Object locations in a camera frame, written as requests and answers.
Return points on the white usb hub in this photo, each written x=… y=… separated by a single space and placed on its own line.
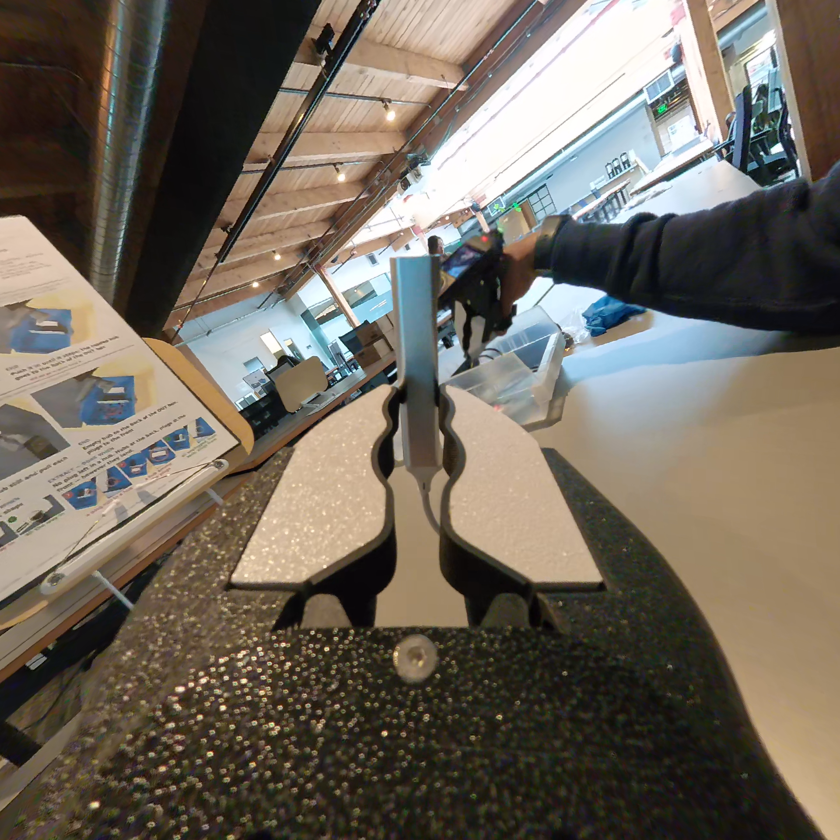
x=415 y=361

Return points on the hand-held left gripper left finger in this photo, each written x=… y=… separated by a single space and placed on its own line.
x=321 y=512

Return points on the person's right hand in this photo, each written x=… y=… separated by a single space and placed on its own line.
x=518 y=269

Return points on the clear plastic bin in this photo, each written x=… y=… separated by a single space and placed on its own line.
x=518 y=380

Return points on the white document stand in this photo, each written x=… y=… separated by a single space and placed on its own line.
x=131 y=518

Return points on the stack of cardboard boxes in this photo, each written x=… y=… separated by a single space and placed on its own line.
x=374 y=341

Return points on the blue crumpled glove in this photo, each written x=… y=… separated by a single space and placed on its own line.
x=613 y=315

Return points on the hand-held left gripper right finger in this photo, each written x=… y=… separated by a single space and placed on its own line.
x=518 y=512

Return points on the person's right forearm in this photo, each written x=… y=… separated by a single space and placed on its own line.
x=689 y=256

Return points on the black wristwatch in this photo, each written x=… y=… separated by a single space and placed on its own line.
x=551 y=239

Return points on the instruction sheet on stand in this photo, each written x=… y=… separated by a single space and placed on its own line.
x=98 y=394

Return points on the rounded beige board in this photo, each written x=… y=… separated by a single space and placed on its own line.
x=298 y=384

